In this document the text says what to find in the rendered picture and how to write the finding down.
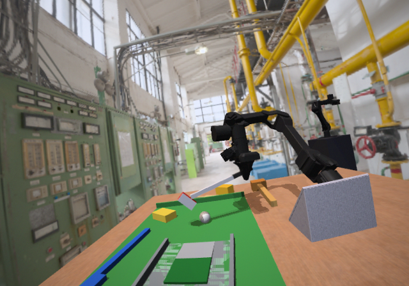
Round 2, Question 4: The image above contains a white golf ball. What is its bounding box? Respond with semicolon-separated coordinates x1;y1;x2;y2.
199;211;210;223

